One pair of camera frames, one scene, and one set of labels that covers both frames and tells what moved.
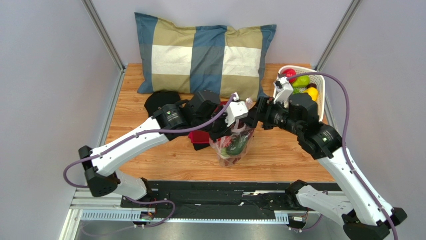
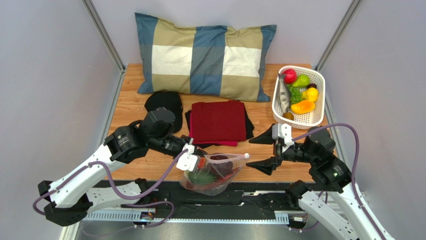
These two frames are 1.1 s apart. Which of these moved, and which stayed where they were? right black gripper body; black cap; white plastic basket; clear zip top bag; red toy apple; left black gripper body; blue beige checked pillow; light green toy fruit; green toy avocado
Moved: right black gripper body; green toy avocado; clear zip top bag; left black gripper body
Stayed: red toy apple; black cap; white plastic basket; light green toy fruit; blue beige checked pillow
